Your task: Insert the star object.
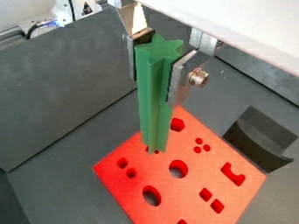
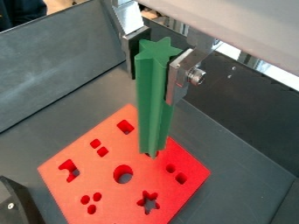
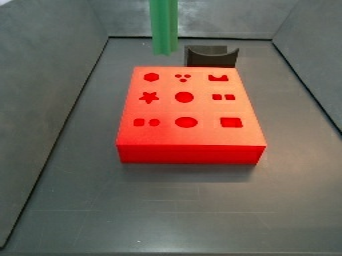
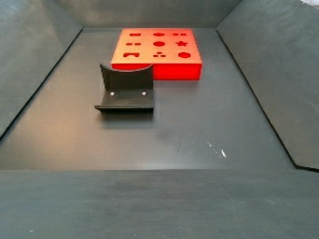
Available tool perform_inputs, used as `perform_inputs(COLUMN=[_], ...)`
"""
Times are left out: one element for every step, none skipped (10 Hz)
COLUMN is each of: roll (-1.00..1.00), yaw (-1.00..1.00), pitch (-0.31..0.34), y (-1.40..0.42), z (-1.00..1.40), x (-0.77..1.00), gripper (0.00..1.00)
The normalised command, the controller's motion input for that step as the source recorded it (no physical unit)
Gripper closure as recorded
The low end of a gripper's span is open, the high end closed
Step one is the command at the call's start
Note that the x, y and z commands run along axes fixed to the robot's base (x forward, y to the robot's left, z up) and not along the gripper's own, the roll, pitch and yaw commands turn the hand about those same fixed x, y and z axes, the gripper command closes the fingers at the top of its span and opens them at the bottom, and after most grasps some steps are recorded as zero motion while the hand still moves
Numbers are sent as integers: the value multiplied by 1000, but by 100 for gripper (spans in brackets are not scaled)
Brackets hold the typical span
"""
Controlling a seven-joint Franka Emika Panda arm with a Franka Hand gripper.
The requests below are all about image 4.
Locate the red shape-sorter block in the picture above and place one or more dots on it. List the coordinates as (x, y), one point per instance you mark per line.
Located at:
(168, 48)

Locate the black curved holder bracket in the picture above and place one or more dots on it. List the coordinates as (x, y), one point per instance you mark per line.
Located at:
(128, 89)

